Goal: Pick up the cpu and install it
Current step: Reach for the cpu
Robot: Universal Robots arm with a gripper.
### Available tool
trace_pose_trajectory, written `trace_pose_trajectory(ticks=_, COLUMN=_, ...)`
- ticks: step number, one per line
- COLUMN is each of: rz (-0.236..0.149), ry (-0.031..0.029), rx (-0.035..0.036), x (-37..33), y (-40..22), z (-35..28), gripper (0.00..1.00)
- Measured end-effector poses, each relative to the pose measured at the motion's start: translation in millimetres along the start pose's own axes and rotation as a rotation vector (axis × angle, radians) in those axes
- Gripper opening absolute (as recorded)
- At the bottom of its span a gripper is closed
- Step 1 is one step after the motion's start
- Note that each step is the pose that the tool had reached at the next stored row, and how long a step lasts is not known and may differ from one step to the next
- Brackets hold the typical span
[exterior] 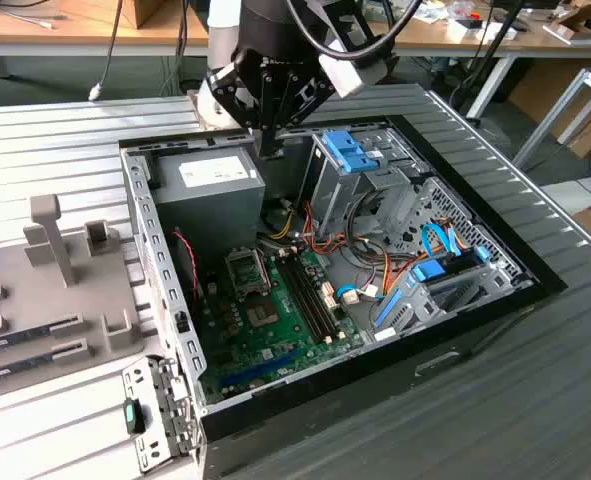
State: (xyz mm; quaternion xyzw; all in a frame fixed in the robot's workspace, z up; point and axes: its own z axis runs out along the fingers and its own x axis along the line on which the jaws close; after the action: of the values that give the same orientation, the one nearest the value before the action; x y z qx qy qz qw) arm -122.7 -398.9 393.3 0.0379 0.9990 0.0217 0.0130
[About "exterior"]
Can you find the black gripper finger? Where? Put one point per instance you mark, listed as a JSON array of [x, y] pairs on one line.
[[225, 85], [278, 142]]

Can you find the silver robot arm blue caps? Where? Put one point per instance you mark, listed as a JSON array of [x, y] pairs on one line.
[[209, 105]]

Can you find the CPU socket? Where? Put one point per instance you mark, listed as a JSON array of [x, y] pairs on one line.
[[262, 312]]

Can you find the blue plastic drive latch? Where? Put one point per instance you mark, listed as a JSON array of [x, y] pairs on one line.
[[347, 150]]

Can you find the grey power supply unit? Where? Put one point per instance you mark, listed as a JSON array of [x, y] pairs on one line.
[[210, 215]]

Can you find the black case fan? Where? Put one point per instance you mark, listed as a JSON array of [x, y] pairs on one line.
[[182, 270]]

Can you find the white paper box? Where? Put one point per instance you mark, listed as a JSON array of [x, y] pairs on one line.
[[462, 31]]

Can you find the green motherboard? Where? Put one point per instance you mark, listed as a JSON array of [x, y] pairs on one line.
[[285, 345]]

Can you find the silver disk bay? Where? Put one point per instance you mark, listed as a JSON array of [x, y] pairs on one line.
[[410, 310]]

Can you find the black stand pole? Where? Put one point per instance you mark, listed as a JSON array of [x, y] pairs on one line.
[[496, 45]]

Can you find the blue expansion slot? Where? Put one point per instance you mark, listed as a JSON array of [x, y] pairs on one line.
[[260, 370]]

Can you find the large flat cardboard box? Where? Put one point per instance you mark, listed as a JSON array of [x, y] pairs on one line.
[[535, 85]]

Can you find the grey plastic parts rack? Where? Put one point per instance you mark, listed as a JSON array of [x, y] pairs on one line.
[[30, 285]]

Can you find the black open PC case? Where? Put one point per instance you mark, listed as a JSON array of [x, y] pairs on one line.
[[375, 410]]

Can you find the open cardboard box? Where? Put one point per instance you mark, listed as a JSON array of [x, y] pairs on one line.
[[572, 22]]

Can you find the black case lock latch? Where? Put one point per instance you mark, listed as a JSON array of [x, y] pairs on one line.
[[131, 415]]

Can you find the dark blue RAM stick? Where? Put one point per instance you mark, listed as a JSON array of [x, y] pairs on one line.
[[20, 337], [20, 365]]

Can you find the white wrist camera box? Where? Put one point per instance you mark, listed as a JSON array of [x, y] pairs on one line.
[[347, 75]]

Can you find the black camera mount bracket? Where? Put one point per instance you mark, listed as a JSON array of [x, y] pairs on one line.
[[370, 30]]

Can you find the wooden desk white frame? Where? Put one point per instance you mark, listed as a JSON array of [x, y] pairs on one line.
[[535, 40], [75, 30]]

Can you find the grey metal shelf frame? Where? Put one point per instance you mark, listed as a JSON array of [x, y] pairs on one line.
[[547, 120]]

